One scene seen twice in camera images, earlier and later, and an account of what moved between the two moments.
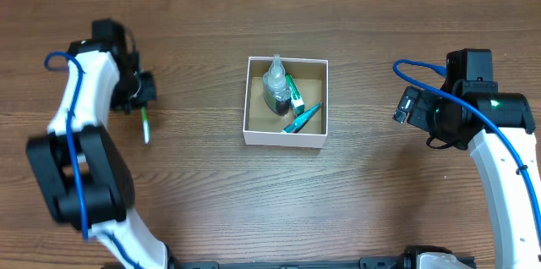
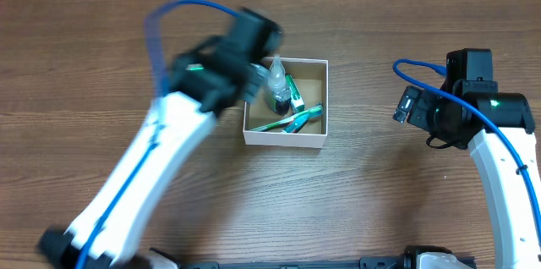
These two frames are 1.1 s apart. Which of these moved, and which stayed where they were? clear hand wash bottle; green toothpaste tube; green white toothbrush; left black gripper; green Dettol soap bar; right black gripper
Moved: green white toothbrush; left black gripper
Stayed: green toothpaste tube; clear hand wash bottle; green Dettol soap bar; right black gripper
